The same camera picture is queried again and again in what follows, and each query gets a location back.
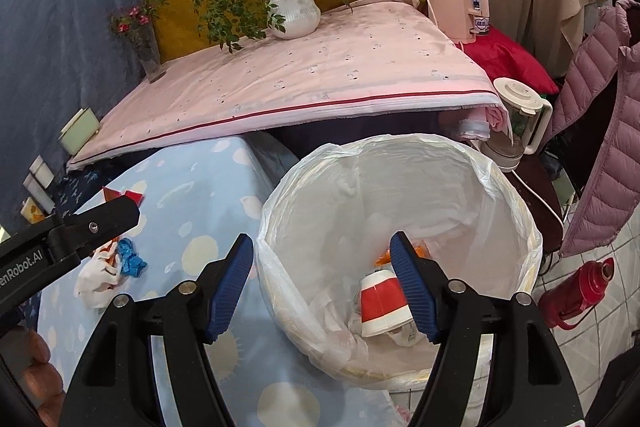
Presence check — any white tissue pile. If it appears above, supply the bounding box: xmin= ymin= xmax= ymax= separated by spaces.
xmin=74 ymin=251 xmax=124 ymax=309

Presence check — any glass vase with flowers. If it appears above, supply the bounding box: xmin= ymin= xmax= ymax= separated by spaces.
xmin=110 ymin=1 xmax=165 ymax=83

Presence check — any white blender jug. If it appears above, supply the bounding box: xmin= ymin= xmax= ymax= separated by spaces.
xmin=480 ymin=77 xmax=553 ymax=172

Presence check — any white jar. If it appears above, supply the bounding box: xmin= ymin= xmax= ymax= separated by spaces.
xmin=29 ymin=155 xmax=55 ymax=188

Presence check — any orange print cup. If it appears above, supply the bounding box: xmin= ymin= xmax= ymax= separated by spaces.
xmin=21 ymin=197 xmax=47 ymax=225

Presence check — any red thermos flask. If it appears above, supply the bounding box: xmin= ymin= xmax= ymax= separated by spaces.
xmin=538 ymin=257 xmax=615 ymax=331

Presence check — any light blue patterned tablecloth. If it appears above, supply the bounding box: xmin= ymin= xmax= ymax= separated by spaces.
xmin=37 ymin=134 xmax=402 ymax=427

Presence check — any red white paper cup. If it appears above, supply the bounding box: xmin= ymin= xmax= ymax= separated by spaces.
xmin=360 ymin=269 xmax=413 ymax=338

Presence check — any dark blue patterned cloth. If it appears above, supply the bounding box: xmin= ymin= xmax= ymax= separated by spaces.
xmin=19 ymin=156 xmax=166 ymax=318

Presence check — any pink bed cover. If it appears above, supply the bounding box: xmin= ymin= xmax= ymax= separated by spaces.
xmin=67 ymin=0 xmax=510 ymax=170

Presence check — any red envelope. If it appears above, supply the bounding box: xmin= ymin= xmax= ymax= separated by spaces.
xmin=102 ymin=186 xmax=144 ymax=206

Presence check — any orange snack wrapper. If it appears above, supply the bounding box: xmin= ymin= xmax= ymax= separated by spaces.
xmin=374 ymin=243 xmax=431 ymax=268

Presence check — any person's hand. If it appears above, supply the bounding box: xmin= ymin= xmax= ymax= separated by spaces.
xmin=23 ymin=329 xmax=66 ymax=427

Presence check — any pink puffer jacket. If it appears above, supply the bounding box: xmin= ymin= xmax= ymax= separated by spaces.
xmin=542 ymin=0 xmax=639 ymax=257

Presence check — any green tissue box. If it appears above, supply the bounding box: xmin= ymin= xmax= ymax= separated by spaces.
xmin=58 ymin=107 xmax=100 ymax=156

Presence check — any white lined trash bin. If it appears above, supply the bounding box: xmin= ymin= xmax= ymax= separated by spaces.
xmin=256 ymin=134 xmax=544 ymax=391

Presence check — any blue wrapper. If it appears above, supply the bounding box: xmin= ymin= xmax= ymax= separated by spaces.
xmin=117 ymin=237 xmax=148 ymax=279

